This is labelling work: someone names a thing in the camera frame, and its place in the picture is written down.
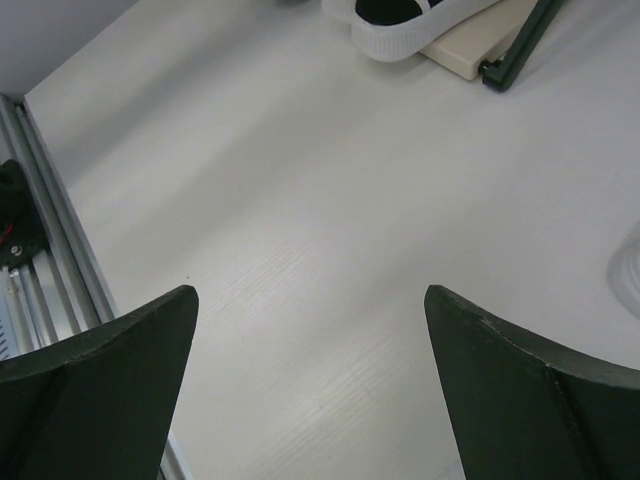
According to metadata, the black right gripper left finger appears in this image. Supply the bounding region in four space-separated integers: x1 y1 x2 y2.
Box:
1 285 199 479

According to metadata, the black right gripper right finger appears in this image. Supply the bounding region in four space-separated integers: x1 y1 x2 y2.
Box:
424 285 639 479

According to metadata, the black white sneaker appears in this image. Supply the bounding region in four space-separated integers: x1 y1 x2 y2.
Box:
320 0 494 63

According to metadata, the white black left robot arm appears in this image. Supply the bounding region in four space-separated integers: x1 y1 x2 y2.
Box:
1 159 30 271

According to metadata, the black beige shoe shelf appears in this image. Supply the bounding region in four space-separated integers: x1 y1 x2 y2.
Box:
421 0 564 93

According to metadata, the white leather sneaker left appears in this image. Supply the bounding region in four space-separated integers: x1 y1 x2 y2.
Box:
607 236 640 318

